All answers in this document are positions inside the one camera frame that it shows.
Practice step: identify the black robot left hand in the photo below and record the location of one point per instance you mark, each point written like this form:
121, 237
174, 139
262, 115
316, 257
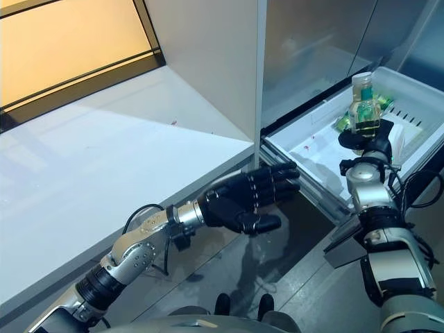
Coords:
239, 201

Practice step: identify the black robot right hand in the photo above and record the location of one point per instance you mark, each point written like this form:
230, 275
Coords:
383, 138

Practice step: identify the clear bottle of yellow drink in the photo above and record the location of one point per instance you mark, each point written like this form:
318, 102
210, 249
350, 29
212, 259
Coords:
366, 114

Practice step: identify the white fridge drawer steel front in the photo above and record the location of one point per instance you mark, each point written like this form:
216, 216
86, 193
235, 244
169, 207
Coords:
312, 156

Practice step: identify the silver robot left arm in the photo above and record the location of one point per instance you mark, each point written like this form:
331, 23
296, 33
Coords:
135, 253

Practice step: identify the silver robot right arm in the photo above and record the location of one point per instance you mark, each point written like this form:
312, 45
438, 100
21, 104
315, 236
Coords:
367, 194

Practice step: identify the stainless steel fridge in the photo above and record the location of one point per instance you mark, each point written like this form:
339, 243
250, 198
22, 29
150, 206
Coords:
312, 41

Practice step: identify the light green drink can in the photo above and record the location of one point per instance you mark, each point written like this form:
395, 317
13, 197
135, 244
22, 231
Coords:
342, 124
384, 100

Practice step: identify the dark robot left foot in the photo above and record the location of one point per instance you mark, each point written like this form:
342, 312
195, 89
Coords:
222, 302

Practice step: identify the dark robot foot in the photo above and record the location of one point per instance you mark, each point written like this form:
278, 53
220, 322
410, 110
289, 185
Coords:
222, 302
266, 303

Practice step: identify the dark robot right foot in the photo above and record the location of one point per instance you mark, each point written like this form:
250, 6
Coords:
266, 303

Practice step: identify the grey robot torso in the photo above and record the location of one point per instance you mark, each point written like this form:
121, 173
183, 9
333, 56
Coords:
225, 322

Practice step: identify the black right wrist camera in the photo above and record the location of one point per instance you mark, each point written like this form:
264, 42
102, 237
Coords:
346, 166

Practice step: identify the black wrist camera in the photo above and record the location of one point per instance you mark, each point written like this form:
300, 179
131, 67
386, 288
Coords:
183, 239
346, 166

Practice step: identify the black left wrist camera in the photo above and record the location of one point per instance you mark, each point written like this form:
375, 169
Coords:
183, 239

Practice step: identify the orange window with dark frame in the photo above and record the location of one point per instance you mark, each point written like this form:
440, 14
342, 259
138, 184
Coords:
69, 52

